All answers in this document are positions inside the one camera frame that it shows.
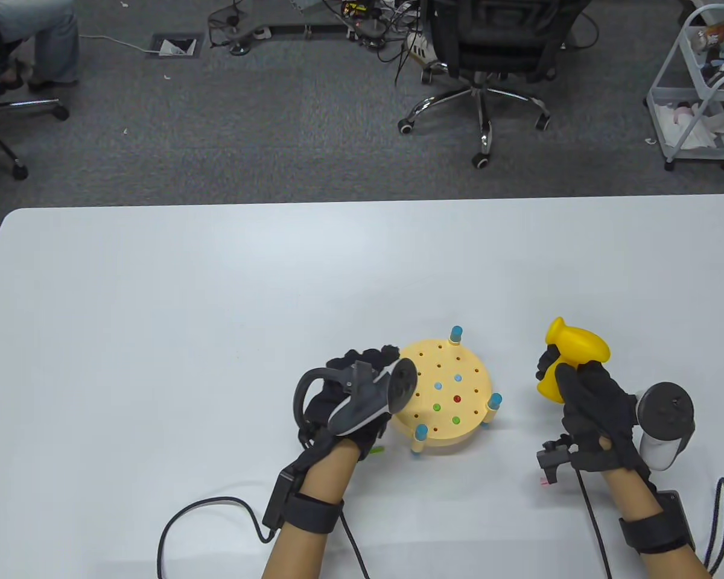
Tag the person's left forearm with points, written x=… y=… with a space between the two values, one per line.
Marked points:
x=320 y=482

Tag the white crumpled cloth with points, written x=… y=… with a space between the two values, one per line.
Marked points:
x=694 y=129

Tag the yellow toy hammer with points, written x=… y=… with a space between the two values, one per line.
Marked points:
x=579 y=347

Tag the black chrome office chair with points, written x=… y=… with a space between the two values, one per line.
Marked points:
x=30 y=104

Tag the yellow round tap bench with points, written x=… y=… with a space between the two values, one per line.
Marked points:
x=446 y=440

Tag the person's right forearm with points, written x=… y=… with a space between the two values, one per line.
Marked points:
x=624 y=494

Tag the grey tracking controller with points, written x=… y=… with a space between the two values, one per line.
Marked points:
x=663 y=410
x=362 y=410

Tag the black mesh office chair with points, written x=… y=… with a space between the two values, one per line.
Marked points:
x=495 y=54

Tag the floor outlet box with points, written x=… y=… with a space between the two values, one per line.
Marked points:
x=175 y=47

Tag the person's right hand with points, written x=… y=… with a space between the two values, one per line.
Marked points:
x=591 y=410

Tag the person's left hand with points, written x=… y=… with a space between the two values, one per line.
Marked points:
x=320 y=416

